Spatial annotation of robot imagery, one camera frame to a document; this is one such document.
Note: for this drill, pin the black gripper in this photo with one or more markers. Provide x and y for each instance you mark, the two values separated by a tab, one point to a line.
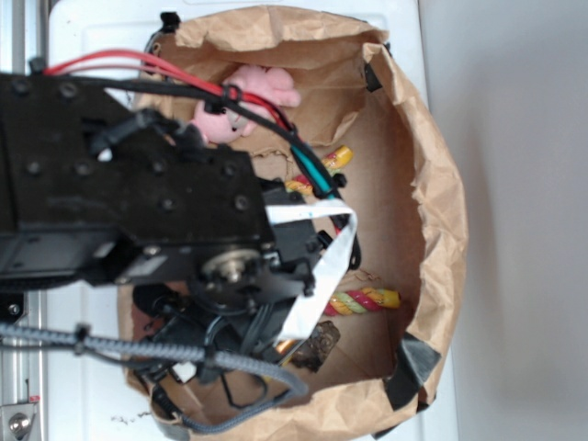
225	277

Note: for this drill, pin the yellow sponge with dark scourer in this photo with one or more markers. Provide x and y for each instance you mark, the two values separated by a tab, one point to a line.
312	352

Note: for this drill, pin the brown paper bag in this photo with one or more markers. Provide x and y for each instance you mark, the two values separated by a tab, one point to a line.
406	191

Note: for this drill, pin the multicolour twisted rope toy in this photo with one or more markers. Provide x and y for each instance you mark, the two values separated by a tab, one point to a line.
359	301

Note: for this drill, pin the aluminium extrusion frame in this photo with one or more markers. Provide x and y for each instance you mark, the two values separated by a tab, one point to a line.
24	33

